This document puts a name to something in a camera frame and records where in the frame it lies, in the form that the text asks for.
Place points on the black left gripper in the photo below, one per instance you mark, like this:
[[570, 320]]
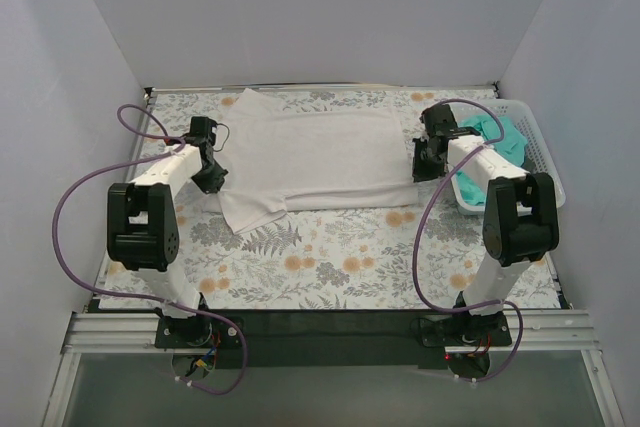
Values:
[[211, 177]]

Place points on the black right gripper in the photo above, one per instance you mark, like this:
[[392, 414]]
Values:
[[426, 162]]

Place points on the white t shirt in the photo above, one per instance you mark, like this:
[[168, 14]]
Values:
[[281, 161]]

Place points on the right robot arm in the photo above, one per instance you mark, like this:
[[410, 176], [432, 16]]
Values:
[[520, 224]]

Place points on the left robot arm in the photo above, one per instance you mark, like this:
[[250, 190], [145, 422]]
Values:
[[142, 226]]

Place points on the teal t shirt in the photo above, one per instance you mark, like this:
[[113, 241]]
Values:
[[511, 148]]

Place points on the floral patterned table mat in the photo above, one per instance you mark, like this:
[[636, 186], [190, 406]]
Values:
[[349, 259]]

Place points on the white plastic laundry basket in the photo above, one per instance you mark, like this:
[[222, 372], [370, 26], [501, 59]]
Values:
[[523, 119]]

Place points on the grey garment in basket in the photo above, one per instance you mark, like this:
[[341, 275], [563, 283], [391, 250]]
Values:
[[529, 165]]

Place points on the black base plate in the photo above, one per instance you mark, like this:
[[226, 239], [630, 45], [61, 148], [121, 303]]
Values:
[[331, 338]]

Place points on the aluminium frame rail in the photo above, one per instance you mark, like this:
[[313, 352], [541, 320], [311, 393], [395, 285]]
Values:
[[119, 332]]

